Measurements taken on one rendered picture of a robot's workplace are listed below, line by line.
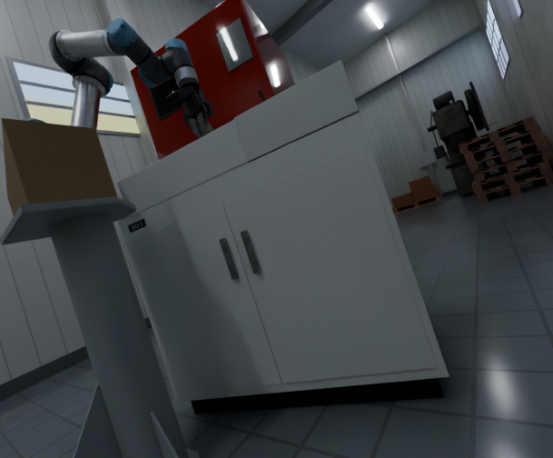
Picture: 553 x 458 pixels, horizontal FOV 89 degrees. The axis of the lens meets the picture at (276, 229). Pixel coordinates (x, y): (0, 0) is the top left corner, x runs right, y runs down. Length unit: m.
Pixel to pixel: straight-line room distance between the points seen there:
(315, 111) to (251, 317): 0.67
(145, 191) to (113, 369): 0.59
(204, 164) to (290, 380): 0.76
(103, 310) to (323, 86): 0.86
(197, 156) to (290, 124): 0.33
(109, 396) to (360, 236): 0.81
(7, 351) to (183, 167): 2.71
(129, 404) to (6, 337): 2.54
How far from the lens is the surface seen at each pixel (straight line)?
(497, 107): 10.52
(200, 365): 1.17
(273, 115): 0.89
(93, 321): 0.94
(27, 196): 0.94
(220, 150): 0.96
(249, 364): 1.06
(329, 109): 0.85
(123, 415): 1.00
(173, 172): 1.06
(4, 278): 3.47
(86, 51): 1.31
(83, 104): 1.39
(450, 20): 11.24
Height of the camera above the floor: 0.58
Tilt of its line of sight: 1 degrees up
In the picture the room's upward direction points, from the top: 18 degrees counter-clockwise
